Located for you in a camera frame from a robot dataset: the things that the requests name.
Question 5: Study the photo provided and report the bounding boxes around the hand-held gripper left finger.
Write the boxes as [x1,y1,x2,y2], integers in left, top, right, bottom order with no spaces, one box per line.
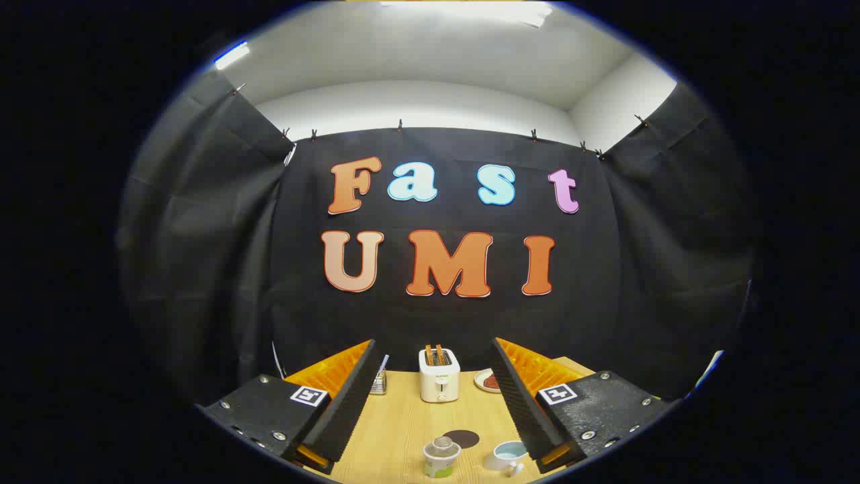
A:
[195,339,385,475]

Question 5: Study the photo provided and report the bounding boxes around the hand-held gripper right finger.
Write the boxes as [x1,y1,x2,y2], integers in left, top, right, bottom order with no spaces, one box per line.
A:
[489,337,679,475]

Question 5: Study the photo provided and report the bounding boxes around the white cup with blue inside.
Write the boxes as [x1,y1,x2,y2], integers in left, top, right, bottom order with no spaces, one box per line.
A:
[484,440,530,477]

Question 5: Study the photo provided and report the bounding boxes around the clear plastic juice bottle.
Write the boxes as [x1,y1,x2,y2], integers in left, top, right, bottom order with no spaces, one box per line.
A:
[423,436,462,479]

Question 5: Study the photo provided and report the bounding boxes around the wooden table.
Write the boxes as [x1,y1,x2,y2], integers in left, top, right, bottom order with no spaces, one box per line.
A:
[289,356,599,484]

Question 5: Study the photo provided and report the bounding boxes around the white toaster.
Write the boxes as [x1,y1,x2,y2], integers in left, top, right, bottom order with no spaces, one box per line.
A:
[419,345,461,403]

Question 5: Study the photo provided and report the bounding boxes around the black backdrop cloth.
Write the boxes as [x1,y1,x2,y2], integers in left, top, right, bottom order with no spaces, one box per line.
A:
[116,67,757,407]

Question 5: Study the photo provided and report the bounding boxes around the ceiling light strip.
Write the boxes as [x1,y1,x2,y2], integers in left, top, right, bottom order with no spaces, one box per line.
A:
[214,42,251,71]
[380,0,555,28]

